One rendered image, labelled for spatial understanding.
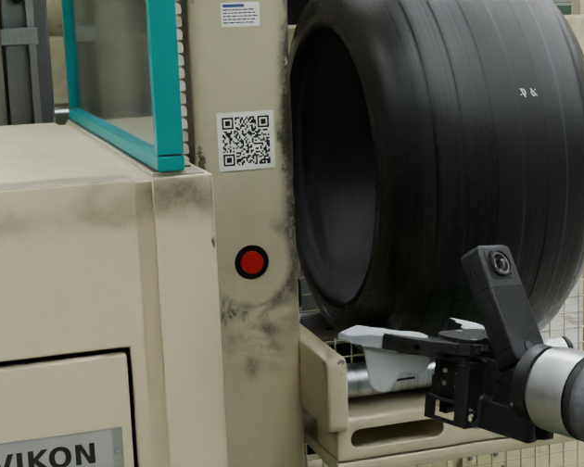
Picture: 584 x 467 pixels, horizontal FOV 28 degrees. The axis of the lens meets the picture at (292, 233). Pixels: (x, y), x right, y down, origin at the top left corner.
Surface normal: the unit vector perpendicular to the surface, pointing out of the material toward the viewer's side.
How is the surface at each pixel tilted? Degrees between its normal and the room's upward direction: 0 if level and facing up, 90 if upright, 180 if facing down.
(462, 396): 82
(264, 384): 90
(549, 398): 80
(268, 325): 90
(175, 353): 90
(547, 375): 54
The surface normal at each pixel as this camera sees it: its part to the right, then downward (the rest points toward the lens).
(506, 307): 0.55, -0.43
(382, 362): -0.31, 0.07
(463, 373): -0.77, 0.01
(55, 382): 0.29, 0.16
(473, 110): 0.26, -0.15
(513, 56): 0.23, -0.37
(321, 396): -0.96, 0.09
